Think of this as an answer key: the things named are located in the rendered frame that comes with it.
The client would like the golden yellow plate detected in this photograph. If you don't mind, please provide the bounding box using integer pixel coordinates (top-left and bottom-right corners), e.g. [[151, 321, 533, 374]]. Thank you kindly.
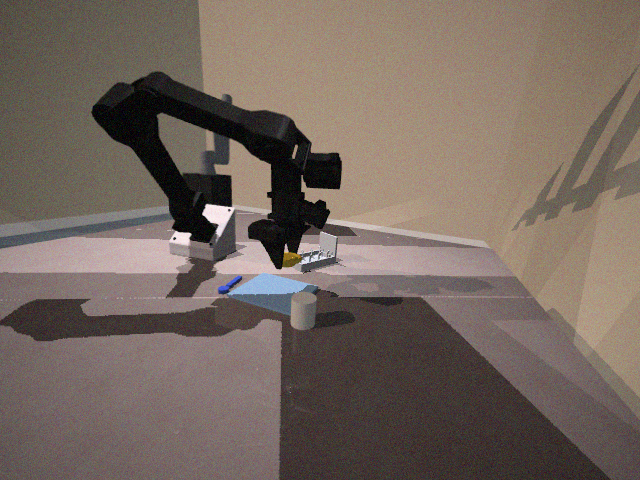
[[282, 252, 302, 268]]

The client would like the light blue square mat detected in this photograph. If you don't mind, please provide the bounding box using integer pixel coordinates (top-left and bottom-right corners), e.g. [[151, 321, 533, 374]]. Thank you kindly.
[[227, 272, 318, 316]]

